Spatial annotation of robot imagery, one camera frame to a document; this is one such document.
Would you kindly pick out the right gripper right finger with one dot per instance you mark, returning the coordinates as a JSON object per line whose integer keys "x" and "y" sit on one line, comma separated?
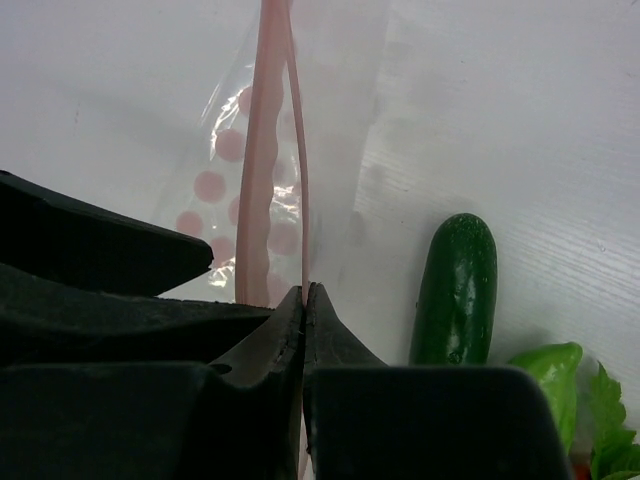
{"x": 368, "y": 420}

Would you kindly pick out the orange carrot with leaves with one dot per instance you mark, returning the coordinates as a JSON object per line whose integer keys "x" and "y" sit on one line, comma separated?
{"x": 614, "y": 452}

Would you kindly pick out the clear pink-dotted zip bag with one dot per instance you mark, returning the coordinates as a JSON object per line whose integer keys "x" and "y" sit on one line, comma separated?
{"x": 271, "y": 187}

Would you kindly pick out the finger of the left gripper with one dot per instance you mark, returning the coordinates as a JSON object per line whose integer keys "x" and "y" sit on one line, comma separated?
{"x": 44, "y": 322}
{"x": 71, "y": 242}

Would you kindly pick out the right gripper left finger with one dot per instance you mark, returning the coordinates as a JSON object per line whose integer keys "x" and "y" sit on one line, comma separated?
{"x": 125, "y": 400}

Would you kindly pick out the dark green cucumber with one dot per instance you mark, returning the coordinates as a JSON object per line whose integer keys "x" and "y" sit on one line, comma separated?
{"x": 455, "y": 310}

